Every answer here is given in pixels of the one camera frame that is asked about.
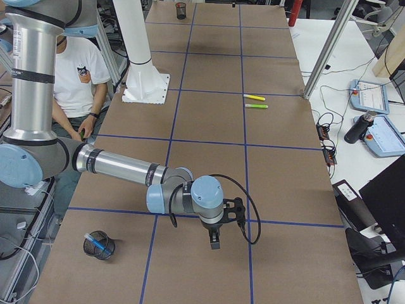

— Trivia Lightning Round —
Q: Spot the teach pendant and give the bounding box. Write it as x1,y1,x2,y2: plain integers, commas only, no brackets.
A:
349,79,390,115
363,114,404,158

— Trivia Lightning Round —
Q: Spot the lower teach pendant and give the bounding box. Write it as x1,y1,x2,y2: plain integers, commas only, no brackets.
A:
363,114,404,158

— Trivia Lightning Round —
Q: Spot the orange black adapter box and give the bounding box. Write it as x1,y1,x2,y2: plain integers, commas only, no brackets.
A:
316,124,330,141

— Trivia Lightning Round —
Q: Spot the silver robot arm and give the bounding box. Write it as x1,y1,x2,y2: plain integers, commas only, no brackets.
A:
1,1,225,249

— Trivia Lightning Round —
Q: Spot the white power strip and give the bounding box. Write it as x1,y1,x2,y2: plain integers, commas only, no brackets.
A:
25,181,45,196

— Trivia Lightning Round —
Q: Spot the black mesh pen cup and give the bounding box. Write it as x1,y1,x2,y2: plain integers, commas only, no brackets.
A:
175,3,187,20
83,231,116,260

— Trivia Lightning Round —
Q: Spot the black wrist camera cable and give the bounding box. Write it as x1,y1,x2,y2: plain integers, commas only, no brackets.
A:
168,173,262,245

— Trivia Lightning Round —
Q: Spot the person in white t-shirt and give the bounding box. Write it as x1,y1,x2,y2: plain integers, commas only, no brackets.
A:
50,34,112,222

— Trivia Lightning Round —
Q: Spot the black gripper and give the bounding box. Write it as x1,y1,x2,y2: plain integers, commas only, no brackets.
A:
201,221,223,250

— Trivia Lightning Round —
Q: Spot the far black mesh pen cup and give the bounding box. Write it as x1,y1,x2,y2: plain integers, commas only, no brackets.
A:
175,3,187,20

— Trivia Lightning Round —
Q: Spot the green marker pen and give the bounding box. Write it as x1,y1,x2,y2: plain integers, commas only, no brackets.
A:
245,104,268,109

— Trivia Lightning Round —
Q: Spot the upper teach pendant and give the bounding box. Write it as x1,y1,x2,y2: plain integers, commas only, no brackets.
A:
349,79,390,115

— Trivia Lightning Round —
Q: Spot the yellow marker pen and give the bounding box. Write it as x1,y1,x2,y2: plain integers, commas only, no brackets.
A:
243,94,266,101

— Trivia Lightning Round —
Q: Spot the near black mesh pen cup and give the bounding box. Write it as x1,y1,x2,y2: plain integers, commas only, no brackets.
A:
83,231,116,260

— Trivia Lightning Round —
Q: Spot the black computer monitor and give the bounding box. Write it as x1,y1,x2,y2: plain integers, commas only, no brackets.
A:
359,156,404,249

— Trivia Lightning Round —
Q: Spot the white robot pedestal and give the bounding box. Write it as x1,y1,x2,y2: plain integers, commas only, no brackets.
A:
113,0,170,105

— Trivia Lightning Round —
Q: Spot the black water bottle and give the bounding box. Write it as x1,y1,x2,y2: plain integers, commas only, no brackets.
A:
344,111,377,144

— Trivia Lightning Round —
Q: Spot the blue marker pen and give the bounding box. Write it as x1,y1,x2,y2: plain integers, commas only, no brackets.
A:
84,233,111,254

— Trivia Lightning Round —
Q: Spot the aluminium frame post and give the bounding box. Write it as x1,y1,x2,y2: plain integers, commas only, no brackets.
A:
302,0,359,100

